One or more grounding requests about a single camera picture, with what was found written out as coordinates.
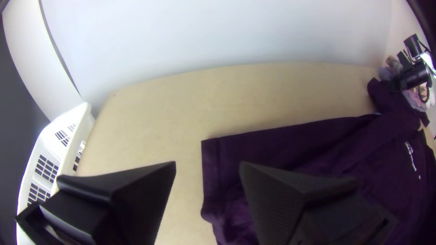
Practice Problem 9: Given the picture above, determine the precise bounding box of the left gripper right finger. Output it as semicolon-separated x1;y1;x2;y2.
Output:
238;160;399;245

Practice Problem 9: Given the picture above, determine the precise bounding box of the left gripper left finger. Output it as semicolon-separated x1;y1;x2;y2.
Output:
37;161;177;245

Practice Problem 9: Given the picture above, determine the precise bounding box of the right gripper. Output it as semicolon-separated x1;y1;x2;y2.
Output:
389;62;433;93

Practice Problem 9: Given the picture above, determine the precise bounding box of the dark t-shirt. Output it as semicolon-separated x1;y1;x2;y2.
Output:
200;77;436;245

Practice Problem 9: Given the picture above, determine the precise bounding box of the white laundry basket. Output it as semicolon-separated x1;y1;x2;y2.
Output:
16;102;96;245

